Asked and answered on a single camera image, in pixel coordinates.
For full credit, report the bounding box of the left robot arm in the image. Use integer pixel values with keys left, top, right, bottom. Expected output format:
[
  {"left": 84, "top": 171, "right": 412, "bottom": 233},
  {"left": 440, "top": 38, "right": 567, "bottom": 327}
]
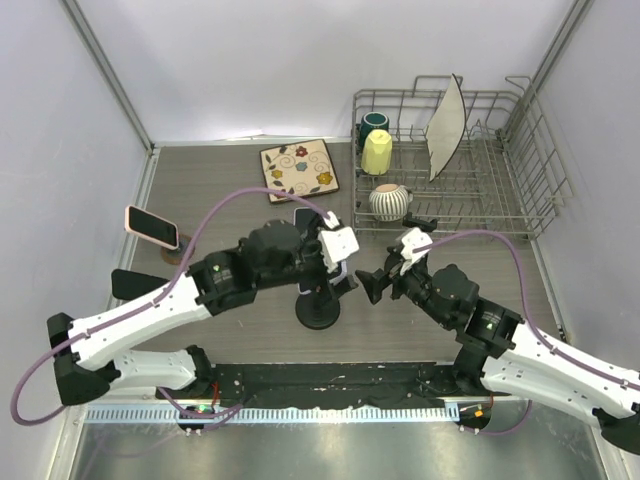
[{"left": 47, "top": 220, "right": 359, "bottom": 406}]

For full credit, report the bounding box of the white curved plate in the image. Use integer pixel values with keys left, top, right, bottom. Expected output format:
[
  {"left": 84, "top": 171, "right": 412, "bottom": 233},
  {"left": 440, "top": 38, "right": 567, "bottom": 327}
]
[{"left": 425, "top": 74, "right": 467, "bottom": 182}]

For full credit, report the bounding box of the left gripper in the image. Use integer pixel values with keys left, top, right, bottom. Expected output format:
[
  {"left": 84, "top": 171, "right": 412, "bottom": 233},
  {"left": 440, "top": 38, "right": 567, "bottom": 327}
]
[{"left": 257, "top": 214, "right": 359, "bottom": 306}]

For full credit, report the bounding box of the black mounting base plate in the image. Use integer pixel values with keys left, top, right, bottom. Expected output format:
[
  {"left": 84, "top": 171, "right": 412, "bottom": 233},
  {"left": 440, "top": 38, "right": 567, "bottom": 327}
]
[{"left": 168, "top": 362, "right": 489, "bottom": 410}]

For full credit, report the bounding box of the purple cable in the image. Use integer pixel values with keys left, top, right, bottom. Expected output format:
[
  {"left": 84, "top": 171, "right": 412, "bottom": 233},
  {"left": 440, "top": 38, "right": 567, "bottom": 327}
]
[
  {"left": 414, "top": 229, "right": 640, "bottom": 436},
  {"left": 9, "top": 187, "right": 334, "bottom": 434}
]

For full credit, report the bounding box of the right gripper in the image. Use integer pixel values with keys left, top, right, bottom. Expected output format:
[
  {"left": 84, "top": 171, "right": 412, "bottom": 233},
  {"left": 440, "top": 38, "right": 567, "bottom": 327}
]
[{"left": 356, "top": 245, "right": 454, "bottom": 328}]

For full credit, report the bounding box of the floral square plate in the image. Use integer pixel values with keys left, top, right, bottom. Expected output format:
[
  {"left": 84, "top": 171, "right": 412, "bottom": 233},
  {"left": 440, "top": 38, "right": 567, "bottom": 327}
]
[{"left": 259, "top": 139, "right": 340, "bottom": 198}]

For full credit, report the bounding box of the yellow faceted cup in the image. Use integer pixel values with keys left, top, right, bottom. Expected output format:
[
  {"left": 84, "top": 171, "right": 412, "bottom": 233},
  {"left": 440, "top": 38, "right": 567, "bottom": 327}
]
[{"left": 361, "top": 129, "right": 393, "bottom": 176}]

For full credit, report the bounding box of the white cable duct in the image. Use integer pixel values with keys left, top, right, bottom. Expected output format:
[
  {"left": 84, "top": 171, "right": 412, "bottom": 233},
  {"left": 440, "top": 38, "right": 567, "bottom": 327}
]
[{"left": 85, "top": 403, "right": 459, "bottom": 425}]

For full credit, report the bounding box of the metal dish rack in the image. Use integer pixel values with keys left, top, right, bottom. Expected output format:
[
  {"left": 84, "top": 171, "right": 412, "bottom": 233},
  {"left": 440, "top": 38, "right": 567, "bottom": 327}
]
[{"left": 351, "top": 75, "right": 573, "bottom": 240}]

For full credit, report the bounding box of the lavender case phone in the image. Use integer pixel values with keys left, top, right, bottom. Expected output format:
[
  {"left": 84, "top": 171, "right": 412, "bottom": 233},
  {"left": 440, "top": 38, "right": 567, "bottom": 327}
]
[{"left": 293, "top": 207, "right": 319, "bottom": 235}]

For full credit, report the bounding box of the white phone stand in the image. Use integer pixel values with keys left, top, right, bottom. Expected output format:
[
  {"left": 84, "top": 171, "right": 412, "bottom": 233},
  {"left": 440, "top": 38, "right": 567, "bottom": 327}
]
[{"left": 297, "top": 260, "right": 347, "bottom": 295}]

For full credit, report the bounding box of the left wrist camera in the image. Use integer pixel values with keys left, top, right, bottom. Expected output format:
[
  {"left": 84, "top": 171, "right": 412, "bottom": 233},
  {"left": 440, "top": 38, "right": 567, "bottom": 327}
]
[{"left": 318, "top": 211, "right": 359, "bottom": 273}]

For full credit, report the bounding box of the wooden base phone stand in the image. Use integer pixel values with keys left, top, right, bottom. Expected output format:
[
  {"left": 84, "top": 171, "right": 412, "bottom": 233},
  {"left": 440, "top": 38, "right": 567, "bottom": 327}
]
[{"left": 160, "top": 234, "right": 191, "bottom": 266}]

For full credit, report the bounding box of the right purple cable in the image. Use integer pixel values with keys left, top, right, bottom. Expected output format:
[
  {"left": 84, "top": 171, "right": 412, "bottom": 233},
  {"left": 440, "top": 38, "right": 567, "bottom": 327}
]
[{"left": 414, "top": 229, "right": 640, "bottom": 436}]

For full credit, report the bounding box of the dark green mug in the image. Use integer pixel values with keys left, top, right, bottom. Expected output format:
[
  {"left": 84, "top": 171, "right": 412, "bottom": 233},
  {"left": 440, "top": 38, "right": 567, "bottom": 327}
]
[{"left": 356, "top": 111, "right": 389, "bottom": 148}]

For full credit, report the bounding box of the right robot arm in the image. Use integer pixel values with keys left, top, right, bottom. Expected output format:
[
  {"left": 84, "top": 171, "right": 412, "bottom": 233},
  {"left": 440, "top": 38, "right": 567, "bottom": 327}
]
[{"left": 356, "top": 262, "right": 639, "bottom": 454}]

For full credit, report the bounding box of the striped round mug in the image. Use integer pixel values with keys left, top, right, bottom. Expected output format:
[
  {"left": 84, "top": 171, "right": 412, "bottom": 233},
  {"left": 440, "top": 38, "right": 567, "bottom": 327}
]
[{"left": 368, "top": 184, "right": 414, "bottom": 222}]

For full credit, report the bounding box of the black phone stand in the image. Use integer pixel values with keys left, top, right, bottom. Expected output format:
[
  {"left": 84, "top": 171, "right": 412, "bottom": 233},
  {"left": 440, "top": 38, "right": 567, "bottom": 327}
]
[
  {"left": 385, "top": 212, "right": 438, "bottom": 261},
  {"left": 295, "top": 282, "right": 341, "bottom": 330}
]

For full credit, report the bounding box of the black phone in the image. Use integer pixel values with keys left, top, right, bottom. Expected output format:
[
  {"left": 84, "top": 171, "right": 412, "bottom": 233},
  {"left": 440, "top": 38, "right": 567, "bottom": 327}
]
[{"left": 111, "top": 269, "right": 169, "bottom": 301}]

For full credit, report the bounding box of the pink case phone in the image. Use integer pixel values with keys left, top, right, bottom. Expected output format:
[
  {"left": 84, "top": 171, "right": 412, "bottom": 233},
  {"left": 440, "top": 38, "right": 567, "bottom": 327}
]
[{"left": 124, "top": 205, "right": 179, "bottom": 250}]

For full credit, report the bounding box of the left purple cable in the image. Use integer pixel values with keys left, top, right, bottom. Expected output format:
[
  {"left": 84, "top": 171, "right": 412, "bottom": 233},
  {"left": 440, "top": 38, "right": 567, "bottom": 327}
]
[{"left": 9, "top": 187, "right": 334, "bottom": 434}]

